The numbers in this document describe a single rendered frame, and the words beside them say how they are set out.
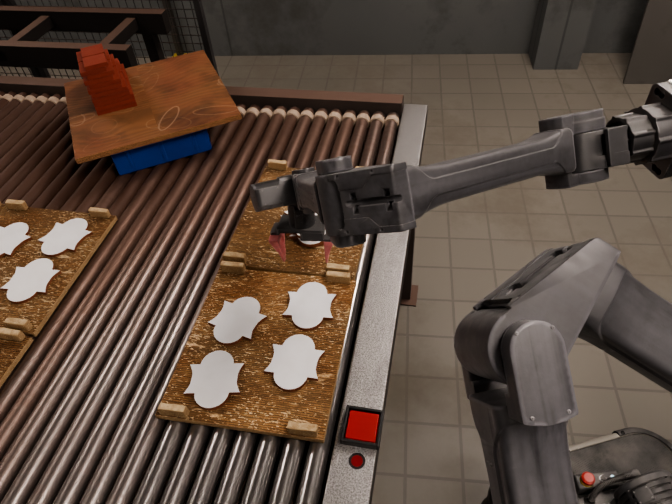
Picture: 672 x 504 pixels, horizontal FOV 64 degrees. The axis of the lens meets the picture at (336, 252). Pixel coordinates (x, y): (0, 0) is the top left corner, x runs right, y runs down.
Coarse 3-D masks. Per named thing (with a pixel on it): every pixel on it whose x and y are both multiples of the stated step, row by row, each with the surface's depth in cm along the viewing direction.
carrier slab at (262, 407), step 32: (224, 288) 131; (256, 288) 131; (288, 288) 130; (352, 288) 129; (288, 320) 124; (192, 352) 119; (256, 352) 118; (256, 384) 112; (320, 384) 112; (160, 416) 109; (192, 416) 108; (224, 416) 108; (256, 416) 107; (288, 416) 107; (320, 416) 107
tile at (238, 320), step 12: (240, 300) 127; (252, 300) 127; (228, 312) 125; (240, 312) 125; (252, 312) 124; (216, 324) 123; (228, 324) 122; (240, 324) 122; (252, 324) 122; (216, 336) 120; (228, 336) 120; (240, 336) 120
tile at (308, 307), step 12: (300, 288) 128; (312, 288) 128; (324, 288) 128; (300, 300) 126; (312, 300) 126; (324, 300) 126; (288, 312) 124; (300, 312) 124; (312, 312) 123; (324, 312) 123; (300, 324) 121; (312, 324) 121
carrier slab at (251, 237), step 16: (272, 176) 161; (240, 224) 147; (256, 224) 147; (272, 224) 146; (240, 240) 143; (256, 240) 142; (288, 240) 142; (256, 256) 138; (272, 256) 138; (288, 256) 138; (304, 256) 137; (320, 256) 137; (336, 256) 137; (352, 256) 136; (288, 272) 135; (304, 272) 134; (320, 272) 133; (352, 272) 133
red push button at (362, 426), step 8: (352, 416) 107; (360, 416) 107; (368, 416) 107; (376, 416) 107; (352, 424) 106; (360, 424) 106; (368, 424) 106; (376, 424) 106; (352, 432) 105; (360, 432) 105; (368, 432) 104; (376, 432) 104; (360, 440) 104; (368, 440) 103
